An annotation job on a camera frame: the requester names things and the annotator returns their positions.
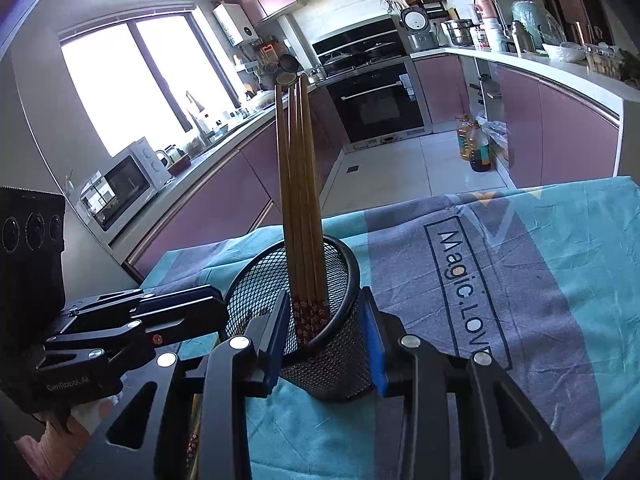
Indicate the chrome kitchen faucet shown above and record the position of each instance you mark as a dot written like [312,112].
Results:
[197,115]

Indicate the bundle of wooden chopsticks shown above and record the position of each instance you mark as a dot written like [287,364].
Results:
[300,210]

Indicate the person's left forearm pink sleeve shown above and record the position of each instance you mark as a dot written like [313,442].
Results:
[35,447]

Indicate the teal grey printed tablecloth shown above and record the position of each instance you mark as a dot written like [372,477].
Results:
[550,285]

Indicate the single wooden chopstick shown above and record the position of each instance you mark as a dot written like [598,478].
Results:
[193,445]

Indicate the steel thermos flask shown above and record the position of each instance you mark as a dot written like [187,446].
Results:
[521,37]

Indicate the black mesh utensil holder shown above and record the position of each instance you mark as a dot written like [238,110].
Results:
[320,365]

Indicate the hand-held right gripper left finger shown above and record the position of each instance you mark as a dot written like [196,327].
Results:
[277,347]

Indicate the clear plastic bag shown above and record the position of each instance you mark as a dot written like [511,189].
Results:
[496,132]

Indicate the steel stock pot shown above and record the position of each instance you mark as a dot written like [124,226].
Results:
[457,34]

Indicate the pink base cabinets beside oven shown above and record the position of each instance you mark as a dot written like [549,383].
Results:
[550,125]

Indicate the yellow cooking oil bottle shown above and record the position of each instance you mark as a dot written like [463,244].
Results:
[465,140]

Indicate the teal appliance cover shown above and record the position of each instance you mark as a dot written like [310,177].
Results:
[526,15]

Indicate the white microwave oven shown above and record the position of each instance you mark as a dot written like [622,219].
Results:
[125,185]

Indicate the pink base cabinets under window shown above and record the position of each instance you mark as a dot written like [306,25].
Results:
[225,195]

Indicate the white water heater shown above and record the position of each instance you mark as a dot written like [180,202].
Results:
[235,25]

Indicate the white bowl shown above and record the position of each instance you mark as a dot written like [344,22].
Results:
[562,52]

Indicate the grey refrigerator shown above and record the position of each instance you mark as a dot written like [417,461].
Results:
[45,125]

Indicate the dark cooking oil bottle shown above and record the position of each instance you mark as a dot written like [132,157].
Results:
[481,152]

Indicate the kitchen window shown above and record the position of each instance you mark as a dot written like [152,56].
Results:
[150,75]

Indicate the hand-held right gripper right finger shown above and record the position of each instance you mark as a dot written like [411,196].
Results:
[373,342]

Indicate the hanging black frying pan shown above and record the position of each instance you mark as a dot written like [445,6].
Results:
[289,63]

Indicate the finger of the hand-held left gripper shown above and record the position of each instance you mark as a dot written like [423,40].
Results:
[165,300]
[125,335]

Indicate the black built-in oven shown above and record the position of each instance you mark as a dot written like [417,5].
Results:
[375,105]

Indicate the white rice cooker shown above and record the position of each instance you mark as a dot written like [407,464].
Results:
[417,30]

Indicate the pink electric kettle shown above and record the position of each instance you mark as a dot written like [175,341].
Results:
[485,10]

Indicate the person's left hand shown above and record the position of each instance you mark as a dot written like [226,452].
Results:
[85,417]

